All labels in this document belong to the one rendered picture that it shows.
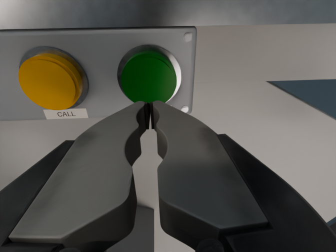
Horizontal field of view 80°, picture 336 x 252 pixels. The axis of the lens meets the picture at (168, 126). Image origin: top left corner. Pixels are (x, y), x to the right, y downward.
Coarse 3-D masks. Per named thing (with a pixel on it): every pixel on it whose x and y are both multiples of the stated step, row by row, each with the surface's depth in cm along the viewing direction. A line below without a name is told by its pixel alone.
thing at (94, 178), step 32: (96, 128) 9; (128, 128) 9; (64, 160) 7; (96, 160) 7; (128, 160) 8; (64, 192) 6; (96, 192) 6; (128, 192) 6; (32, 224) 5; (64, 224) 5; (96, 224) 5; (128, 224) 6
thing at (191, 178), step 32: (160, 128) 9; (192, 128) 9; (192, 160) 7; (224, 160) 7; (160, 192) 6; (192, 192) 6; (224, 192) 6; (160, 224) 6; (192, 224) 5; (224, 224) 5; (256, 224) 5
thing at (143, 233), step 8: (136, 208) 39; (144, 208) 39; (136, 216) 37; (144, 216) 38; (152, 216) 39; (136, 224) 36; (144, 224) 37; (152, 224) 37; (136, 232) 35; (144, 232) 35; (152, 232) 36; (120, 240) 33; (128, 240) 33; (136, 240) 34; (144, 240) 34; (152, 240) 35; (112, 248) 31; (120, 248) 32; (128, 248) 32; (136, 248) 33; (144, 248) 33; (152, 248) 34
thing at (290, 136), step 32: (224, 96) 28; (256, 96) 28; (288, 96) 28; (0, 128) 29; (32, 128) 29; (64, 128) 29; (224, 128) 31; (256, 128) 31; (288, 128) 31; (320, 128) 32; (0, 160) 32; (32, 160) 32; (160, 160) 34; (288, 160) 35; (320, 160) 36; (320, 192) 40
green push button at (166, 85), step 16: (128, 64) 14; (144, 64) 14; (160, 64) 14; (128, 80) 14; (144, 80) 14; (160, 80) 14; (176, 80) 15; (128, 96) 15; (144, 96) 15; (160, 96) 15
